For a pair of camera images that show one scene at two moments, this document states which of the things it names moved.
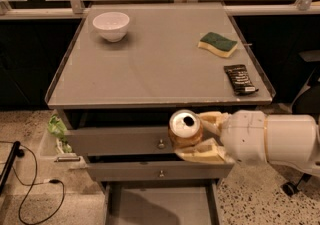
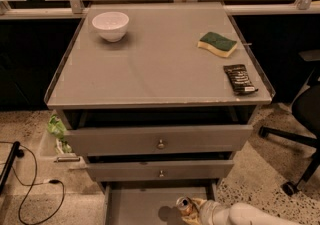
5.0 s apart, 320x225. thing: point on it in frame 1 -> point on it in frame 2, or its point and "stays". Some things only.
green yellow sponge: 217,44 stays
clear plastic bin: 56,150 stays
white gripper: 244,135 -> 207,211
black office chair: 306,104 stays
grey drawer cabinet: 121,71 stays
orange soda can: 185,128 -> 185,205
